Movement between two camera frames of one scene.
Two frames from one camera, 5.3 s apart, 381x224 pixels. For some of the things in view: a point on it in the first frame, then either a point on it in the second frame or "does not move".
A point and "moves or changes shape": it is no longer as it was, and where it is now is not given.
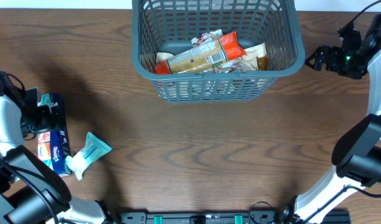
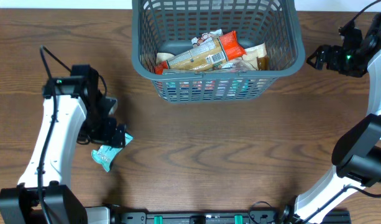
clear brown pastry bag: x=255 y=59 does not move
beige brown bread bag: x=163 y=56 does not move
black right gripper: x=332 y=63 does not move
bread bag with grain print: x=206 y=36 does not move
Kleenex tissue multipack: x=53 y=145 moves or changes shape
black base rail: x=232 y=217 does not move
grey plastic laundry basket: x=158 y=27 does not move
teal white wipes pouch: x=92 y=148 -> x=105 y=154
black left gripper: x=46 y=120 -> x=107 y=135
